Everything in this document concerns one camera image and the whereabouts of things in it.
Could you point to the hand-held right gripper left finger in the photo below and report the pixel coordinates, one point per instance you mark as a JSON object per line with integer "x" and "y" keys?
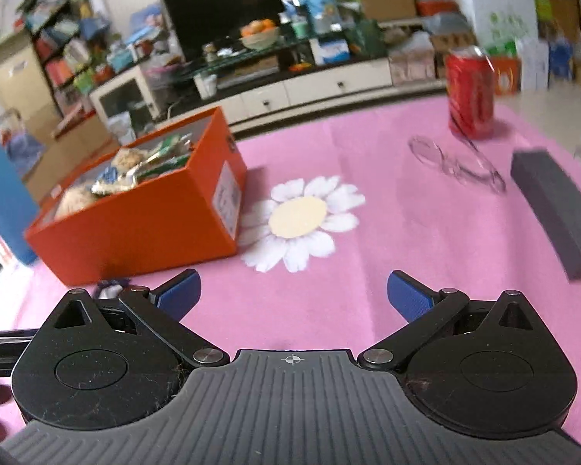
{"x": 176, "y": 293}

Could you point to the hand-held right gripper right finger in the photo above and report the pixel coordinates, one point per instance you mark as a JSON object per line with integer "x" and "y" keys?
{"x": 409, "y": 295}

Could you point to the orange cardboard box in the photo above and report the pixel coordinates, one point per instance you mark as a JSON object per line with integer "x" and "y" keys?
{"x": 140, "y": 232}

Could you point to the beige round pastry packet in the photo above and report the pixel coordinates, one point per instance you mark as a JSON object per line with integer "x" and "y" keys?
{"x": 75, "y": 202}

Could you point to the blue cookie packet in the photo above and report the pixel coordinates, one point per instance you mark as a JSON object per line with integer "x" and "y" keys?
{"x": 110, "y": 173}

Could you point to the green snack packet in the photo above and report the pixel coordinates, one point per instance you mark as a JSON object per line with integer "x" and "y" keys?
{"x": 172, "y": 152}

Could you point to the beige biscuit packet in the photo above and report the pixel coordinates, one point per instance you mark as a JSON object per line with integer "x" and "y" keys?
{"x": 128, "y": 160}

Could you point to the clear eyeglasses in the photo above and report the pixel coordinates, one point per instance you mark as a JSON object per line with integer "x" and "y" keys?
{"x": 457, "y": 167}

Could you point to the blue thermos jug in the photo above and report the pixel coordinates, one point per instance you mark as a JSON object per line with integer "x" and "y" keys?
{"x": 2, "y": 193}

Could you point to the dark grey glasses case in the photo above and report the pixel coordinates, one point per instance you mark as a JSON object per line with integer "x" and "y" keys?
{"x": 557, "y": 208}

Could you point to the white glass door cabinet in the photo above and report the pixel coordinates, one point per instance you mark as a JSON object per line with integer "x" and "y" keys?
{"x": 150, "y": 97}

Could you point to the red soda can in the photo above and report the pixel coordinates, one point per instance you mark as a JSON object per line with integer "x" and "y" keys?
{"x": 470, "y": 94}

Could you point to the white tv stand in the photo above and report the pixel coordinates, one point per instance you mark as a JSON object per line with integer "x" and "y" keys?
{"x": 319, "y": 85}

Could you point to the dark green bag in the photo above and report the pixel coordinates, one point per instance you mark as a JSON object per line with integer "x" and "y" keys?
{"x": 368, "y": 38}

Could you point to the bowl of oranges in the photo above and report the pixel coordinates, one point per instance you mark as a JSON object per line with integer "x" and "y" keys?
{"x": 260, "y": 34}

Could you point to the cluttered bookshelf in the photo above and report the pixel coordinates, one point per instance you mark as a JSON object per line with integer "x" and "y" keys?
{"x": 63, "y": 43}

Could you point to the brown cardboard box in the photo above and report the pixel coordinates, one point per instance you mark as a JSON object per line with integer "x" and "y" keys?
{"x": 387, "y": 2}

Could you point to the tall blue white carton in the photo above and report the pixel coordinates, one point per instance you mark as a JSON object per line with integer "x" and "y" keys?
{"x": 322, "y": 12}

